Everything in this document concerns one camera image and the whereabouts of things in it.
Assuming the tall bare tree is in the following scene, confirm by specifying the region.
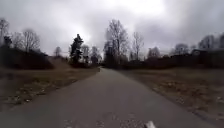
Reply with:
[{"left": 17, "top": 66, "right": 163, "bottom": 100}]
[{"left": 105, "top": 18, "right": 130, "bottom": 64}]

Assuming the robot's own part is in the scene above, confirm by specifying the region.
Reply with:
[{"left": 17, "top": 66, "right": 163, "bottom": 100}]
[{"left": 144, "top": 120, "right": 157, "bottom": 128}]

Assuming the row of bare trees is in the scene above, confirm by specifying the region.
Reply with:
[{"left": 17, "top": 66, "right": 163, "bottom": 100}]
[
  {"left": 0, "top": 17, "right": 42, "bottom": 54},
  {"left": 147, "top": 32, "right": 224, "bottom": 60}
]

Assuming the grey asphalt road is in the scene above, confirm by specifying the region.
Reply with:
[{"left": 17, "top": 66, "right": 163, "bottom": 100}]
[{"left": 0, "top": 67, "right": 219, "bottom": 128}]

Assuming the dry grass verge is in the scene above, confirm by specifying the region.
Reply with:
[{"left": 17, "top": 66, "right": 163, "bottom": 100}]
[
  {"left": 0, "top": 66, "right": 100, "bottom": 112},
  {"left": 117, "top": 67, "right": 224, "bottom": 125}
]

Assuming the dark hedge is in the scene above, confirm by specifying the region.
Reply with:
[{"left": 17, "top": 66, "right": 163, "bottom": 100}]
[
  {"left": 113, "top": 48, "right": 224, "bottom": 70},
  {"left": 0, "top": 45, "right": 55, "bottom": 71}
]

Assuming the dark conifer tree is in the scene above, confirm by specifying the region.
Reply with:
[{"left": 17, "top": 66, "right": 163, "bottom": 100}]
[{"left": 68, "top": 33, "right": 85, "bottom": 65}]

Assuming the slender bare tree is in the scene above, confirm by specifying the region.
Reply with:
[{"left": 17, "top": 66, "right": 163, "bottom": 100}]
[{"left": 130, "top": 31, "right": 145, "bottom": 62}]

